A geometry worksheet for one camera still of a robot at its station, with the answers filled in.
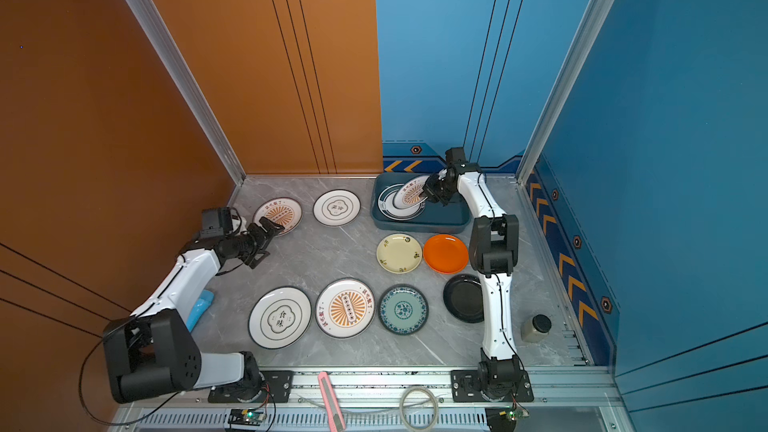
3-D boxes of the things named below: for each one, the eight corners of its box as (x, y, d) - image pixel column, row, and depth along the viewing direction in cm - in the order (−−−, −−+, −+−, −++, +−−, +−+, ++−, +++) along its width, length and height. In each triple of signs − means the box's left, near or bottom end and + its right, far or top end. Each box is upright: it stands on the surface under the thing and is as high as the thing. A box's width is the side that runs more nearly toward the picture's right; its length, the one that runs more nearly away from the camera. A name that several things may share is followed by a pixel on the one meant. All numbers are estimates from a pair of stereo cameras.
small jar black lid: (517, 343, 81) (530, 333, 73) (513, 326, 84) (525, 314, 76) (539, 343, 81) (554, 333, 73) (534, 326, 84) (548, 314, 76)
